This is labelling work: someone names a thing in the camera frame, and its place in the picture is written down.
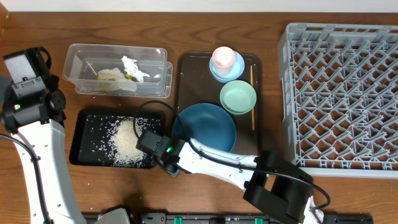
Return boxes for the grey dishwasher rack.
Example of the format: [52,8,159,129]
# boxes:
[278,23,397,179]

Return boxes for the brown serving tray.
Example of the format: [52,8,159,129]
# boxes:
[175,52,262,154]

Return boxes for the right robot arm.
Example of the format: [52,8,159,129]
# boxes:
[153,138,325,223]

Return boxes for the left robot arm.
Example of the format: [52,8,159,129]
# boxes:
[1,75,87,223]

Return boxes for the pink plastic cup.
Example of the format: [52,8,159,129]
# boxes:
[212,47,236,77]

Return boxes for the wooden chopstick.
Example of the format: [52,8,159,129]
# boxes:
[250,65,256,131]

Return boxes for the light blue small bowl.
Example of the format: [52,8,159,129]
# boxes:
[209,51,245,83]

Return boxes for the yellow green snack wrapper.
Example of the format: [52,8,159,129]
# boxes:
[95,74,133,82]

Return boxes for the clear plastic bin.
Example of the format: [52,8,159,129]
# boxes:
[63,44,173,98]

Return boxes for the black tray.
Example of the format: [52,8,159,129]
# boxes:
[69,108,163,169]

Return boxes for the mint green bowl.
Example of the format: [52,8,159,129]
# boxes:
[220,80,252,115]

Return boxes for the white rice pile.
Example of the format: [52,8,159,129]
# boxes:
[88,115,160,167]

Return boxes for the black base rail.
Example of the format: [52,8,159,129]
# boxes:
[130,213,374,224]

